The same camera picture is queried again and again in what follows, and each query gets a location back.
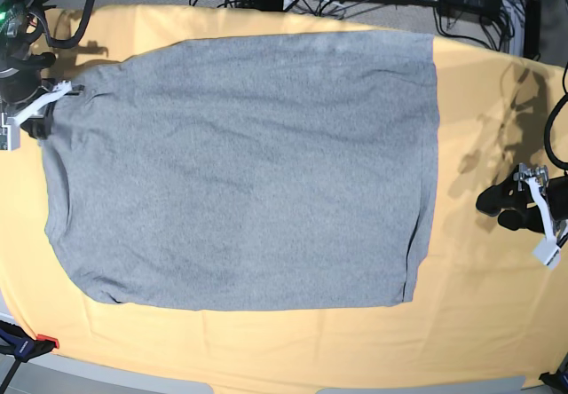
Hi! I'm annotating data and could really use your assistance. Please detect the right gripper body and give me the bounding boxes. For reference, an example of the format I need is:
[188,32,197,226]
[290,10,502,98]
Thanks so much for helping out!
[17,81,84,132]

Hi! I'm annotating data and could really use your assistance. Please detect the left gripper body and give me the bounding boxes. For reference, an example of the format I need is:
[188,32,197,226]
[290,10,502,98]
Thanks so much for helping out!
[513,163,567,239]

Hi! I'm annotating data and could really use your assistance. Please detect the grey t-shirt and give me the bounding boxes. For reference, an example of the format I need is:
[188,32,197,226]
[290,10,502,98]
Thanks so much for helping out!
[41,30,439,311]

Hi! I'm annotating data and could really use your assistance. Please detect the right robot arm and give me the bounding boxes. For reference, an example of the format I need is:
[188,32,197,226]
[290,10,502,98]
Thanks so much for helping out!
[1,0,95,151]

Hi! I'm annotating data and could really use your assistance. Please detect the black clamp right corner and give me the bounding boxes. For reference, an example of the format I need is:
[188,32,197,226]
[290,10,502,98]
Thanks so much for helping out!
[539,363,568,394]

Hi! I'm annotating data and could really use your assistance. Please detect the blue red table clamp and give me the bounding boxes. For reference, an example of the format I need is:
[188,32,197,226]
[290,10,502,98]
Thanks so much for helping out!
[1,321,59,363]

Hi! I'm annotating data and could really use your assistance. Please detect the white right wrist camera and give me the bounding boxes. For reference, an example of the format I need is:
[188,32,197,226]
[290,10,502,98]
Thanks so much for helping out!
[1,113,20,152]

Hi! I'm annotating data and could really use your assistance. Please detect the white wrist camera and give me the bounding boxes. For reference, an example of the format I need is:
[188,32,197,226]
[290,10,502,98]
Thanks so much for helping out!
[532,238,560,270]
[1,113,20,152]

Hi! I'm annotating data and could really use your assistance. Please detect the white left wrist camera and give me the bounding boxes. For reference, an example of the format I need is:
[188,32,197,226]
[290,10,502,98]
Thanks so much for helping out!
[532,238,560,270]

